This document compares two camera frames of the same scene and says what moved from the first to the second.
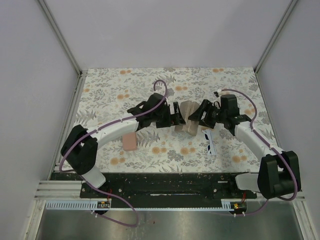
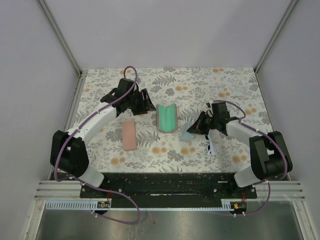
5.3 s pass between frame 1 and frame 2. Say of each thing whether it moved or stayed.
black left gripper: moved
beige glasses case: moved
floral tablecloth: stayed
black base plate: stayed
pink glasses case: stayed
